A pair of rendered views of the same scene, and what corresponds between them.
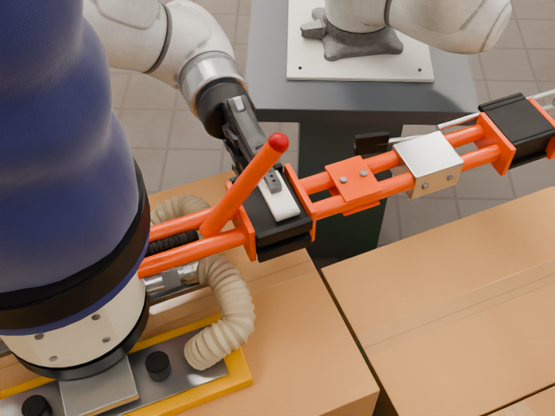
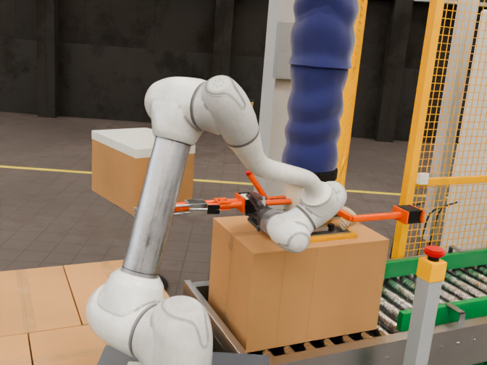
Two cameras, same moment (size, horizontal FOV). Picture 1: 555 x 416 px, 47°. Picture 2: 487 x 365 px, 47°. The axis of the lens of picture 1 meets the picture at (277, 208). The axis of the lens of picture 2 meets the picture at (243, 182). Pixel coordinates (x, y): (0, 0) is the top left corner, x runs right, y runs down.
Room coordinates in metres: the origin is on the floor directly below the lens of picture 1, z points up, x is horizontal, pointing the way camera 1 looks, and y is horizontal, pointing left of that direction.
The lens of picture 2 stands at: (2.52, -0.12, 1.70)
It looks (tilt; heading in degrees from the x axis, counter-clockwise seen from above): 15 degrees down; 177
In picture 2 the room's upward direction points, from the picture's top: 4 degrees clockwise
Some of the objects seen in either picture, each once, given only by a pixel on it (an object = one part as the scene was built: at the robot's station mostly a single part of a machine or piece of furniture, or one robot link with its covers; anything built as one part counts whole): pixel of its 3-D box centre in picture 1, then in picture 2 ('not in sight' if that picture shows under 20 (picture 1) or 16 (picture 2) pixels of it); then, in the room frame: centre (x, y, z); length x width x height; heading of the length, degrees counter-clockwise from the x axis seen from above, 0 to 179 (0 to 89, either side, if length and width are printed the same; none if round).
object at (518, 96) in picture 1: (460, 120); (177, 211); (0.63, -0.25, 1.07); 0.31 x 0.03 x 0.05; 112
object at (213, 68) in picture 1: (215, 90); (274, 223); (0.69, 0.09, 1.07); 0.09 x 0.06 x 0.09; 112
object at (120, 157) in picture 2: not in sight; (140, 168); (-0.96, -0.60, 0.82); 0.60 x 0.40 x 0.40; 37
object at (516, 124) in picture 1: (516, 135); not in sight; (0.60, -0.32, 1.07); 0.08 x 0.07 x 0.05; 112
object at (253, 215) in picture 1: (270, 211); (248, 202); (0.47, 0.01, 1.08); 0.10 x 0.08 x 0.06; 22
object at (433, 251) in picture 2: not in sight; (434, 253); (0.76, 0.63, 1.02); 0.07 x 0.07 x 0.04
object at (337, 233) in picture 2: not in sight; (314, 231); (0.46, 0.28, 0.97); 0.34 x 0.10 x 0.05; 112
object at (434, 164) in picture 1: (424, 164); (195, 207); (0.55, -0.19, 1.07); 0.07 x 0.07 x 0.04; 22
